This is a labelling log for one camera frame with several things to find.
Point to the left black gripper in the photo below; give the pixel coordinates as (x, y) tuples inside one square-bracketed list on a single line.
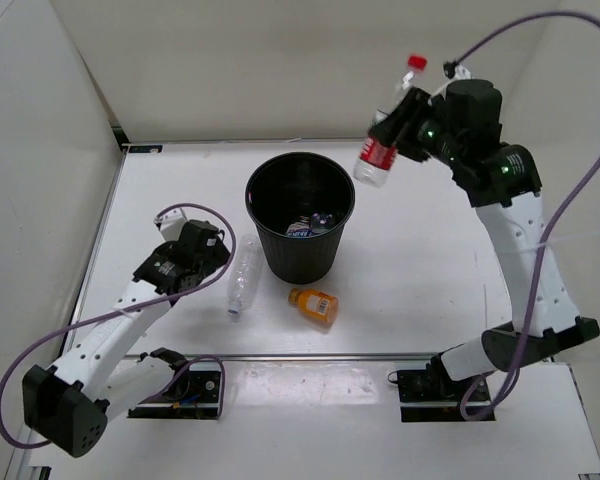
[(218, 257)]

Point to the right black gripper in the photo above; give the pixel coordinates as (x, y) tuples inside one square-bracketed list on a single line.
[(406, 111)]

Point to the tall clear crushed bottle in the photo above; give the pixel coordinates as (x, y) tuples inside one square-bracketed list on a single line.
[(245, 275)]

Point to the red label clear bottle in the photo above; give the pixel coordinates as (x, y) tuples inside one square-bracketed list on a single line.
[(378, 153)]

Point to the small clear black-cap bottle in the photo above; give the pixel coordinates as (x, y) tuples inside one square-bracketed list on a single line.
[(321, 222)]

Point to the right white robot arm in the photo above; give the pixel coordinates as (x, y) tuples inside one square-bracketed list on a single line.
[(545, 321)]

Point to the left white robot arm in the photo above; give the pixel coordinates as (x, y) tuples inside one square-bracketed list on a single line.
[(71, 401)]

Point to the black plastic waste bin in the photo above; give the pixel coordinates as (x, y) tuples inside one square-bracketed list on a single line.
[(290, 188)]

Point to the orange juice bottle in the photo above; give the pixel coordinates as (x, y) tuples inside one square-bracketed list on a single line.
[(315, 305)]

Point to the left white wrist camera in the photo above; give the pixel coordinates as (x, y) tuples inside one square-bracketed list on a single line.
[(170, 224)]

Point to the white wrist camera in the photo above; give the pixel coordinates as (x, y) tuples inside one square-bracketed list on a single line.
[(170, 224), (454, 71)]

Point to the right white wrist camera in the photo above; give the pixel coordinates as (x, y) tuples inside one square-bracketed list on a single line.
[(454, 71)]

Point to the front aluminium rail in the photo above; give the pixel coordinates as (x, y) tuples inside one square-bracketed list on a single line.
[(394, 356)]

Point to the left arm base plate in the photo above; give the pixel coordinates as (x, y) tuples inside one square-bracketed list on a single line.
[(197, 395)]

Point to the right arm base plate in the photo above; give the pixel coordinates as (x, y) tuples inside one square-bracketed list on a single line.
[(421, 401)]

